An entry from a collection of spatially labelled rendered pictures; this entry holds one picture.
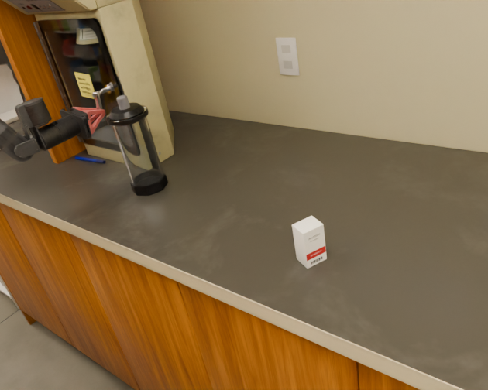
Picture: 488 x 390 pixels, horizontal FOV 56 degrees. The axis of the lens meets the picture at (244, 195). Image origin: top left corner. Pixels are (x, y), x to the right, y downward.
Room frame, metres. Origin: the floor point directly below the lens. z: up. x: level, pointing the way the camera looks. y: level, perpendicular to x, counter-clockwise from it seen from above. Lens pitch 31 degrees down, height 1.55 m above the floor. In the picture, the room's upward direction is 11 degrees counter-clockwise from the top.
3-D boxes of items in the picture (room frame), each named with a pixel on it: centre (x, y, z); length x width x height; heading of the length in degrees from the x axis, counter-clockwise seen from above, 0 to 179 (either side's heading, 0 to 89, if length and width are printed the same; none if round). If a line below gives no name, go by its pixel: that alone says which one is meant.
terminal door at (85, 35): (1.38, 0.39, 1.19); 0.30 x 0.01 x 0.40; 46
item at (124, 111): (1.16, 0.26, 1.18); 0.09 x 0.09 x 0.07
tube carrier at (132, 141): (1.16, 0.26, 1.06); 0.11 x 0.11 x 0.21
